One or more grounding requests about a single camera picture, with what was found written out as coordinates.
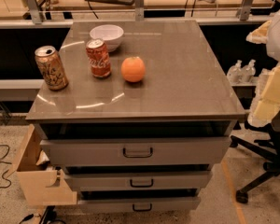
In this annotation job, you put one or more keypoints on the grey middle drawer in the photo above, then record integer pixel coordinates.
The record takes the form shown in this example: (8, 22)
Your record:
(139, 181)

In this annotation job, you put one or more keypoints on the orange fruit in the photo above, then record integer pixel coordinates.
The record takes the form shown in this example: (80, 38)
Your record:
(133, 69)

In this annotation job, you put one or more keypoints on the right clear sanitizer bottle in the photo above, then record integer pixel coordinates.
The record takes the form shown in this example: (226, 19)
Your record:
(248, 71)

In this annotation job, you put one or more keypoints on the red cola can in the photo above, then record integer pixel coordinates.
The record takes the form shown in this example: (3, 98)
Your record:
(98, 57)

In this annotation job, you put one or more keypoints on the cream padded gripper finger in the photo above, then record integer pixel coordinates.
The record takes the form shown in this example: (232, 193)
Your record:
(266, 104)

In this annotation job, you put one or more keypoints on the gold soda can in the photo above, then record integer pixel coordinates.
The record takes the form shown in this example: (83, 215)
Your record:
(51, 68)

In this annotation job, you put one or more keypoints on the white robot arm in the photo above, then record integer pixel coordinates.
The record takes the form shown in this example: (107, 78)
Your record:
(266, 103)

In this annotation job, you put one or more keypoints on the white bowl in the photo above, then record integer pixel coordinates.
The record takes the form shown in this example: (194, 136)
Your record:
(110, 33)

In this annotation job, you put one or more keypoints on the grey top drawer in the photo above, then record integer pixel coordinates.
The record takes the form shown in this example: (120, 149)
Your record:
(136, 152)

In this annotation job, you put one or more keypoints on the wooden side box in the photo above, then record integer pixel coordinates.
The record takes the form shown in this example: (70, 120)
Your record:
(41, 184)

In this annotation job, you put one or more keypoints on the grey drawer cabinet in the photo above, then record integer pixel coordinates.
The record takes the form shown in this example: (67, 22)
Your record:
(184, 94)

